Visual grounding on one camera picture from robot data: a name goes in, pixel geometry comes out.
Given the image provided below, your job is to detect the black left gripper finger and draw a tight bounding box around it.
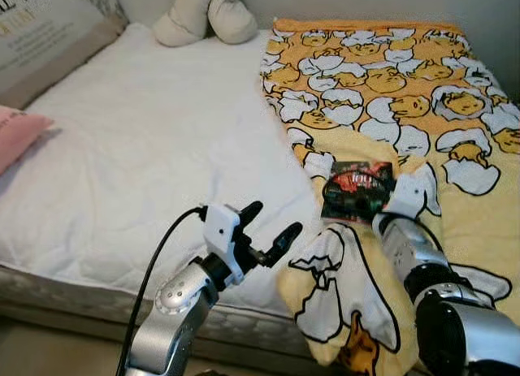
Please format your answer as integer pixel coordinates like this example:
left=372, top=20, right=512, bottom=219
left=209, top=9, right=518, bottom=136
left=234, top=201, right=265, bottom=231
left=266, top=222, right=304, bottom=268

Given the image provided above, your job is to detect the green red cover book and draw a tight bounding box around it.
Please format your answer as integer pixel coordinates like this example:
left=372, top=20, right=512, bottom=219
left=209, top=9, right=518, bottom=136
left=320, top=160, right=397, bottom=225

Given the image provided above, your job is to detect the yellow egg print blanket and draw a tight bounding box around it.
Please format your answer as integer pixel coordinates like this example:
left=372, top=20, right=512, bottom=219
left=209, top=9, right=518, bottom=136
left=262, top=19, right=520, bottom=376

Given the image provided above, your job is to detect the pink rabbit print pillow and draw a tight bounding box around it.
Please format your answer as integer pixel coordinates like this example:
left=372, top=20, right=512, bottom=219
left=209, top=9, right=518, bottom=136
left=0, top=106, right=54, bottom=178

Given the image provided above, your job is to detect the white quilted mattress pad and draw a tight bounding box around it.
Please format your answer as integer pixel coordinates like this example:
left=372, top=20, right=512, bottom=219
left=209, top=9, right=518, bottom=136
left=0, top=23, right=326, bottom=300

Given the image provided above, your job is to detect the grey quilted mattress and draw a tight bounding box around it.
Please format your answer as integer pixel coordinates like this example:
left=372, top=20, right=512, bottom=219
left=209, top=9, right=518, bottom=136
left=0, top=262, right=318, bottom=361

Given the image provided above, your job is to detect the beige plush toy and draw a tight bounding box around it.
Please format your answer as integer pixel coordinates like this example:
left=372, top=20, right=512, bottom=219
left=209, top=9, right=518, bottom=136
left=152, top=0, right=259, bottom=48

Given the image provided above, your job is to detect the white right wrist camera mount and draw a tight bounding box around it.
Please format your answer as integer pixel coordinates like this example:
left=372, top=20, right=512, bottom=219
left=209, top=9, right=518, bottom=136
left=382, top=175, right=427, bottom=223

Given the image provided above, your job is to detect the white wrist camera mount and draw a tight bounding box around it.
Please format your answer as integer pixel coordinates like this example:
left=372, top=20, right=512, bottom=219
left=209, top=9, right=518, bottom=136
left=382, top=175, right=427, bottom=223
left=201, top=203, right=246, bottom=286

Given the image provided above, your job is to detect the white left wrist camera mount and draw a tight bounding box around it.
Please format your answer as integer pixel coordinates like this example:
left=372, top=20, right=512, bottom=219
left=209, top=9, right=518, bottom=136
left=201, top=203, right=246, bottom=286

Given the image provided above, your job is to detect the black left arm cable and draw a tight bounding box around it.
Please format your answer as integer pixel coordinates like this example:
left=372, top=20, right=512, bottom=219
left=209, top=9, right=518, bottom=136
left=118, top=205, right=208, bottom=376

